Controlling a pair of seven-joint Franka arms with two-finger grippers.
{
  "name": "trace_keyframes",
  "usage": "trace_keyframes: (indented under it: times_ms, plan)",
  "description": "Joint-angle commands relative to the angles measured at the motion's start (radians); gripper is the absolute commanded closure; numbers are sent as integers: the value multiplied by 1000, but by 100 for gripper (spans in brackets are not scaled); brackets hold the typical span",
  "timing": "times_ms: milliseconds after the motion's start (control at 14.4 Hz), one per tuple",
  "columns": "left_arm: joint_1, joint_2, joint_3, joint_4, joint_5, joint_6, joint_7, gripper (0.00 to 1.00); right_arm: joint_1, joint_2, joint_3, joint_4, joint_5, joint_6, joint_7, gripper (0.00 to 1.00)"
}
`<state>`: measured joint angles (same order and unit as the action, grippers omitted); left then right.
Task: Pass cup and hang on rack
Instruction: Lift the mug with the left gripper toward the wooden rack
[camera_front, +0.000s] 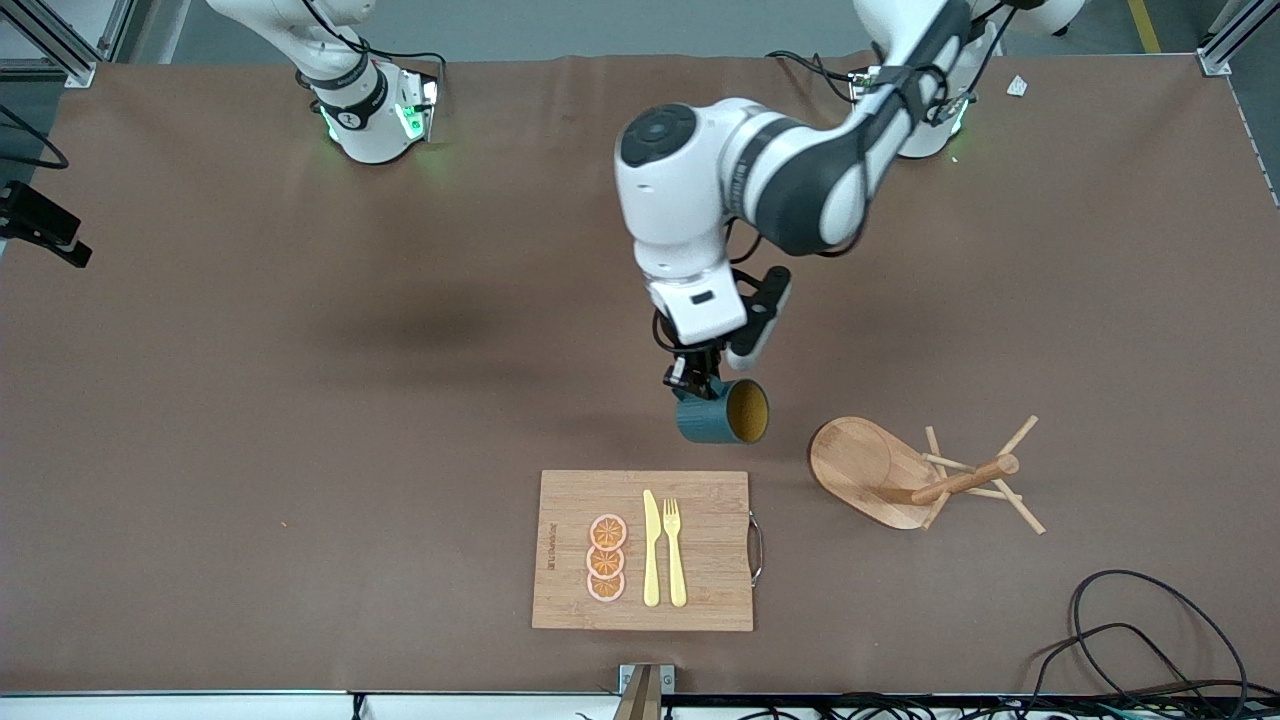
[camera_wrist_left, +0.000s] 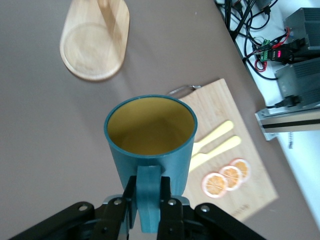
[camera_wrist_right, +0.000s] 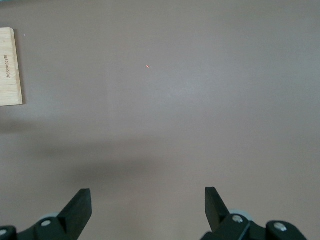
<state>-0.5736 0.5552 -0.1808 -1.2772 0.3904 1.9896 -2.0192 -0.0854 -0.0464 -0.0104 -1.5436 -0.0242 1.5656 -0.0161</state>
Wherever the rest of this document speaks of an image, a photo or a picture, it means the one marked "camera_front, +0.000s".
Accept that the wooden mug rack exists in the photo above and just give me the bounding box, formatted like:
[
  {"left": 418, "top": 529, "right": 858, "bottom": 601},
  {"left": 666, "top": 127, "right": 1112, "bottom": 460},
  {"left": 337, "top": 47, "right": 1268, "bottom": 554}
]
[{"left": 809, "top": 415, "right": 1047, "bottom": 536}]

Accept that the dark green mug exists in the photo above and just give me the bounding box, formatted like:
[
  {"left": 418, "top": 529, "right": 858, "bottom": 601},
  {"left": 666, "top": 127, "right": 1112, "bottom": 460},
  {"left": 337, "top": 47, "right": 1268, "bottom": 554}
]
[{"left": 676, "top": 377, "right": 771, "bottom": 446}]

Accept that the bamboo cutting board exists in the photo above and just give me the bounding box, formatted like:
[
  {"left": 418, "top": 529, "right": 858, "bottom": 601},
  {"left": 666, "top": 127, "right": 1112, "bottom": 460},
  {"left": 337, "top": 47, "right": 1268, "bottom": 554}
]
[{"left": 531, "top": 470, "right": 766, "bottom": 633}]

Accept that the thin black floor cable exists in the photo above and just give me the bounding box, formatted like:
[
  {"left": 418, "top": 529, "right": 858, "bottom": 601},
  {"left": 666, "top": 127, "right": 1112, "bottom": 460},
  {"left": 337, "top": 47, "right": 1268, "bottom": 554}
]
[{"left": 1025, "top": 622, "right": 1216, "bottom": 720}]

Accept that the yellow plastic knife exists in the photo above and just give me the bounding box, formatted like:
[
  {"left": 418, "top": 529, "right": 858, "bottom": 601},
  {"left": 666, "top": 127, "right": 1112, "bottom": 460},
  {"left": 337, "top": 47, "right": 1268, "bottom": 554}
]
[{"left": 643, "top": 489, "right": 662, "bottom": 608}]

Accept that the black base cable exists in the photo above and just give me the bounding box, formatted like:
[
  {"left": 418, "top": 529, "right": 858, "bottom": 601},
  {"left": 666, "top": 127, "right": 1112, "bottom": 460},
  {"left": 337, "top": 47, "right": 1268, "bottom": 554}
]
[
  {"left": 298, "top": 0, "right": 448, "bottom": 79},
  {"left": 765, "top": 50, "right": 863, "bottom": 107}
]

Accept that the metal table edge bracket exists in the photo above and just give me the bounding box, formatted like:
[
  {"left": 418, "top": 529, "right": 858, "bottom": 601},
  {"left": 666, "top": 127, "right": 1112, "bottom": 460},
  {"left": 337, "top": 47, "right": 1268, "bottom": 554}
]
[{"left": 612, "top": 663, "right": 677, "bottom": 720}]

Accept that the black looped floor cable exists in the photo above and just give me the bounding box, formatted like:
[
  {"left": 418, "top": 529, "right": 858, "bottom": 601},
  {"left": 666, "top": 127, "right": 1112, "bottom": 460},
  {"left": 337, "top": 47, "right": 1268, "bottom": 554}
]
[{"left": 1068, "top": 570, "right": 1251, "bottom": 720}]

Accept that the aluminium frame post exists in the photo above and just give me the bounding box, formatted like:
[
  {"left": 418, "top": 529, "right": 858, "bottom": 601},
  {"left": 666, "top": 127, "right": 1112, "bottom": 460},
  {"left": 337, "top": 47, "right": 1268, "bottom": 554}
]
[
  {"left": 1197, "top": 0, "right": 1263, "bottom": 78},
  {"left": 0, "top": 0, "right": 136, "bottom": 89}
]

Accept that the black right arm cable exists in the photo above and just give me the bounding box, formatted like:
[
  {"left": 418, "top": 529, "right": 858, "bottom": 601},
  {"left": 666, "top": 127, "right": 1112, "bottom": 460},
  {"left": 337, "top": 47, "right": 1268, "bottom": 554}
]
[{"left": 0, "top": 104, "right": 70, "bottom": 172}]

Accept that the brown table cover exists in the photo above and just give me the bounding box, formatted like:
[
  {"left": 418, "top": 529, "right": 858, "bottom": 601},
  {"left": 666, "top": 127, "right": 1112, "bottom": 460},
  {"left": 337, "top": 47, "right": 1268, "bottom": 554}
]
[{"left": 0, "top": 52, "right": 1280, "bottom": 697}]

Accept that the yellow plastic fork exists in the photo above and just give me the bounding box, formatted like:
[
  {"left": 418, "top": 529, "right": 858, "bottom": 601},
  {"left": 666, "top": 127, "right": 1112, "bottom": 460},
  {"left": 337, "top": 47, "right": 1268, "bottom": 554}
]
[{"left": 663, "top": 498, "right": 689, "bottom": 609}]

